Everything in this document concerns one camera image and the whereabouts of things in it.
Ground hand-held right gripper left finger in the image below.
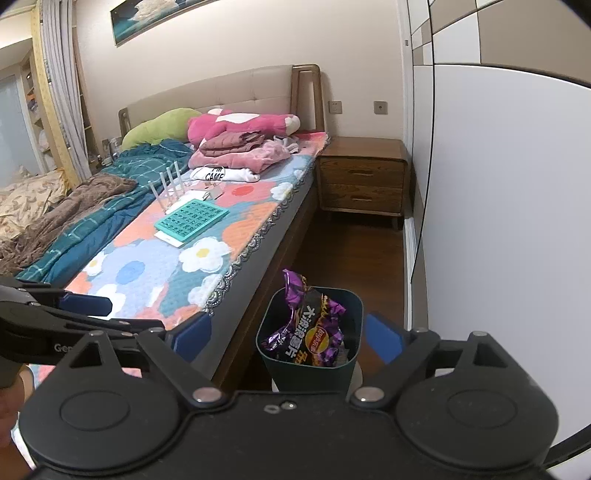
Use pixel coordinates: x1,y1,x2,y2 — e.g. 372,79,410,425
69,311,232,409

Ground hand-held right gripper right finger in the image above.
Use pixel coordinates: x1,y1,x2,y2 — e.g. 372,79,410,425
351,311,504,409

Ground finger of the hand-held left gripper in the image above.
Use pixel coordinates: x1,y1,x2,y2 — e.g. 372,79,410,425
28,305,167,343
0,274,114,319

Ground dark teal trash bin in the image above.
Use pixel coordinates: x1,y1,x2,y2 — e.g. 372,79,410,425
255,286,365,400

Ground purple chip bag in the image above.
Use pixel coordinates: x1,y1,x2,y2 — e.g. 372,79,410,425
261,268,347,367

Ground person's left hand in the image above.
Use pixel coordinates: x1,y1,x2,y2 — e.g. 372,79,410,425
0,373,34,446

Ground teal plaid quilt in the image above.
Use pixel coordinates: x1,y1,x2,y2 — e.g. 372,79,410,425
16,138,197,282

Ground brown fleece blanket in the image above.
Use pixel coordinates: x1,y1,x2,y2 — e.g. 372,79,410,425
0,173,139,278

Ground teal game board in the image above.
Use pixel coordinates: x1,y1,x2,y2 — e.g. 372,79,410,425
154,198,230,243

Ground beige patterned bedding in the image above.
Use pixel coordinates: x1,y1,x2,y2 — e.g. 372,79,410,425
0,168,70,241

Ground floral printed blanket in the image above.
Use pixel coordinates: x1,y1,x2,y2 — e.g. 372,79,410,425
16,130,333,386

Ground white rack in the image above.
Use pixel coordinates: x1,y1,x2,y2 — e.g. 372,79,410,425
148,161,206,215

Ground wooden nightstand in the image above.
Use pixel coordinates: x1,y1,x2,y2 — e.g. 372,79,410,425
316,136,413,230

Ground white printed t-shirt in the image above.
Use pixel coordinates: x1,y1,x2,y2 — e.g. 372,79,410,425
189,165,262,184

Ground white beige wardrobe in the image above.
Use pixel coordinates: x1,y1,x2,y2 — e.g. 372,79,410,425
397,0,591,462

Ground pink fleece garment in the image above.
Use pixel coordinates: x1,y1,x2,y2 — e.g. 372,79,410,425
188,140,293,174

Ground green pillow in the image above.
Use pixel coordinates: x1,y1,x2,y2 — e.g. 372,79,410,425
121,107,204,151

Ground white bookshelf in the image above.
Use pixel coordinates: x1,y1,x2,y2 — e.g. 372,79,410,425
21,55,51,171

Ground mauve folded garment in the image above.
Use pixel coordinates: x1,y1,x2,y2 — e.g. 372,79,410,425
198,131,267,158

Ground grey curtain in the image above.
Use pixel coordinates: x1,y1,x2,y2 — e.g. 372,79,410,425
34,0,93,185

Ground grey white cloth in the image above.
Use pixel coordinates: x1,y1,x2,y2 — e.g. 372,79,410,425
272,135,302,154

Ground pink plush toy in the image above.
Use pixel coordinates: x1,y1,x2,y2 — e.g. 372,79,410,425
187,108,302,144

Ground wooden bed beige headboard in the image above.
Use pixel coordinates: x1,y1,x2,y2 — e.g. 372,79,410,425
0,64,331,393

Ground framed wall painting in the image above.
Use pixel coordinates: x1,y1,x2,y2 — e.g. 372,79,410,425
110,0,222,47

